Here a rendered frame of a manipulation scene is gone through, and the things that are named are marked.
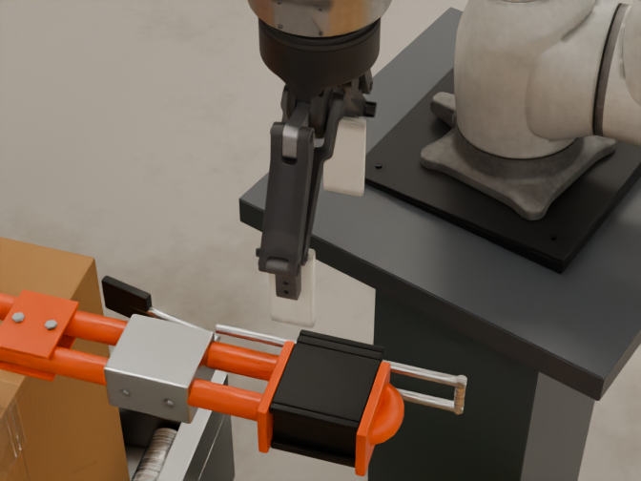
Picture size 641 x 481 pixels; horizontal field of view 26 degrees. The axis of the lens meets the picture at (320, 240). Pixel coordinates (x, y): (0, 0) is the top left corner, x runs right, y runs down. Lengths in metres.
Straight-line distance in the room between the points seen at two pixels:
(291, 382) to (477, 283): 0.60
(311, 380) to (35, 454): 0.38
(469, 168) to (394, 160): 0.10
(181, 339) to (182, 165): 1.82
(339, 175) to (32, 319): 0.28
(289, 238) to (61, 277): 0.53
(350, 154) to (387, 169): 0.73
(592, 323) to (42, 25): 2.02
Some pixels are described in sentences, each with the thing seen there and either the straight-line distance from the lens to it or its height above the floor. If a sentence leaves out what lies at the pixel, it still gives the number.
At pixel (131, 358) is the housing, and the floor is 1.10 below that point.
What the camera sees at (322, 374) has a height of 1.10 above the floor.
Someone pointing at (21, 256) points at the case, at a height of 0.95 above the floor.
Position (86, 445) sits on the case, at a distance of 1.47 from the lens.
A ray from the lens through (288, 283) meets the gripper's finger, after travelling 0.90.
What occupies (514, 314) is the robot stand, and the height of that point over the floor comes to 0.75.
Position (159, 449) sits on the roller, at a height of 0.55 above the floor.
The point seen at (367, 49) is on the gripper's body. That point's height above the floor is 1.41.
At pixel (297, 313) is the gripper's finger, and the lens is 0.93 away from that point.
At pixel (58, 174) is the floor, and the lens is 2.92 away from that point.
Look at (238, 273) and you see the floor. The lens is 2.67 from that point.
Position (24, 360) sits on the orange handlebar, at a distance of 1.11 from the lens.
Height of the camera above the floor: 1.91
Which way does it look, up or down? 44 degrees down
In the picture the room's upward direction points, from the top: straight up
